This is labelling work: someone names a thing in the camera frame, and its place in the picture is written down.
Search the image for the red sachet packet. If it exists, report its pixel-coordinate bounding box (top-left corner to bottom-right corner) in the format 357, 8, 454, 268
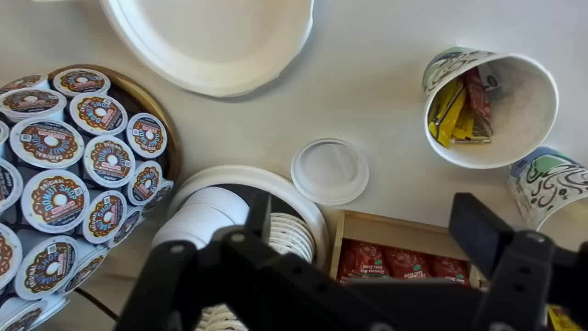
384, 244, 430, 280
339, 238, 386, 282
429, 255, 473, 284

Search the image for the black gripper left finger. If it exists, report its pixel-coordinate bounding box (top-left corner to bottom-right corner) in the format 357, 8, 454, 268
116, 189, 394, 331

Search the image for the red brown sachet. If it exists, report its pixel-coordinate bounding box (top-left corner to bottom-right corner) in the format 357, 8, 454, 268
462, 65, 497, 139

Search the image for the orange donut coffee pod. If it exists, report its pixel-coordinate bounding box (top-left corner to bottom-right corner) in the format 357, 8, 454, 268
79, 189, 129, 246
68, 89, 129, 137
146, 177, 177, 209
125, 109, 171, 161
52, 65, 112, 98
57, 244, 109, 295
81, 133, 138, 190
0, 222, 24, 290
13, 234, 81, 301
8, 115, 87, 170
0, 73, 52, 95
19, 168, 92, 236
125, 159, 166, 207
0, 155, 26, 216
107, 207, 146, 249
0, 86, 68, 124
0, 295, 48, 331

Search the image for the yellow sachet bundle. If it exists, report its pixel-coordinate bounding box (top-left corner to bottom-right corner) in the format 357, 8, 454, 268
546, 304, 585, 331

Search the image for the patterned paper cup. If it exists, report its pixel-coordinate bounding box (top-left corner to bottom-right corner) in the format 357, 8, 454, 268
421, 45, 561, 170
506, 144, 588, 231

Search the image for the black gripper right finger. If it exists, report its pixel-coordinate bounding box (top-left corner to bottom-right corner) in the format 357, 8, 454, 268
449, 190, 588, 331

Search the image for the wire coffee pod carousel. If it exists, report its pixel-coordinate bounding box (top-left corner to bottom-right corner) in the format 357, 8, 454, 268
0, 62, 184, 331

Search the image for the white plastic cup lid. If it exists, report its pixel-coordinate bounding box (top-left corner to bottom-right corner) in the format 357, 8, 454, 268
289, 133, 372, 207

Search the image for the wooden tiered condiment organizer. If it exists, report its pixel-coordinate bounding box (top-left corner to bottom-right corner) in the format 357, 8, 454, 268
327, 207, 493, 290

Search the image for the yellow stick sachet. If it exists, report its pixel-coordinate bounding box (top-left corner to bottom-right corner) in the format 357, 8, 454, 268
456, 111, 493, 143
436, 84, 471, 148

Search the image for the large white paper plate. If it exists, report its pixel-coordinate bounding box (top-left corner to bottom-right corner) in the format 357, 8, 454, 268
100, 0, 318, 98

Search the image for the white round tray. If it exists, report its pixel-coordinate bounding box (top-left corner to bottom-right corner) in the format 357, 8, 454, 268
166, 163, 331, 273

